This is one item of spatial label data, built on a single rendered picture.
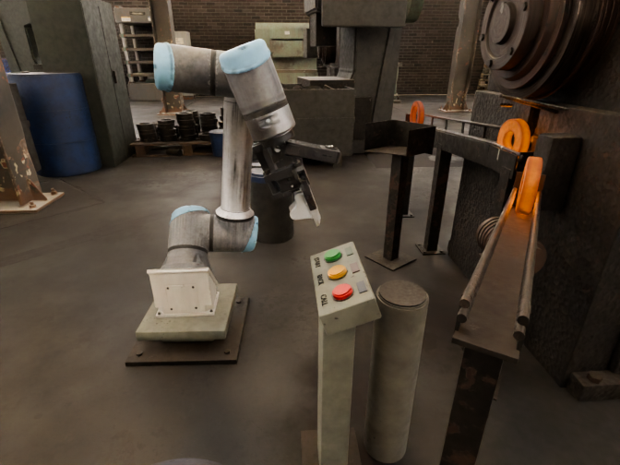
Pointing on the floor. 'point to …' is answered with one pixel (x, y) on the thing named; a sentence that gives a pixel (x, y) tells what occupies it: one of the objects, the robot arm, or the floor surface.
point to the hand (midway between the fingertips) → (318, 219)
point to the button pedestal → (337, 360)
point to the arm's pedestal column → (211, 354)
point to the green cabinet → (89, 65)
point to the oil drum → (59, 122)
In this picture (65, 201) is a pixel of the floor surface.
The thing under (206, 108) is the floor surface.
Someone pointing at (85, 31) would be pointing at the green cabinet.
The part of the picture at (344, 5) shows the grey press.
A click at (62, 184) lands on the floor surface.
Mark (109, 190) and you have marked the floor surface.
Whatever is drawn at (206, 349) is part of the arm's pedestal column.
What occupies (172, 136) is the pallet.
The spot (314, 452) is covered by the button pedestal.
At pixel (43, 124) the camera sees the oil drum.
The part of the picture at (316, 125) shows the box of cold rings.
